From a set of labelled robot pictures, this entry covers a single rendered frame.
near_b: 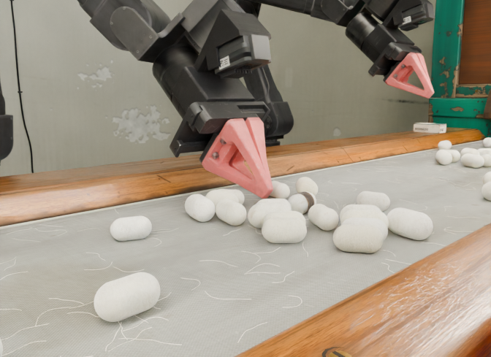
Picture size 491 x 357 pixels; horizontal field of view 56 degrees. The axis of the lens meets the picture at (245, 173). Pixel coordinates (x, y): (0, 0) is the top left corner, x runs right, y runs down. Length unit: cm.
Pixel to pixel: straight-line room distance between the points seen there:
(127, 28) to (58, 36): 198
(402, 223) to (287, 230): 9
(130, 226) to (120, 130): 230
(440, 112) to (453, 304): 113
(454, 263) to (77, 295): 20
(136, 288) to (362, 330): 11
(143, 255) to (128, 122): 235
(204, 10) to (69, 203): 25
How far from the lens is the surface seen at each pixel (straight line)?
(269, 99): 100
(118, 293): 23
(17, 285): 31
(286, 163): 64
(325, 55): 243
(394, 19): 89
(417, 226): 37
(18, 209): 45
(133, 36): 53
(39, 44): 247
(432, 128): 110
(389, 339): 18
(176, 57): 53
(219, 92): 48
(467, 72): 132
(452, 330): 19
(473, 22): 133
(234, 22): 46
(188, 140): 48
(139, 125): 271
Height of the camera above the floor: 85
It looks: 10 degrees down
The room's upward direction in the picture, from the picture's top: straight up
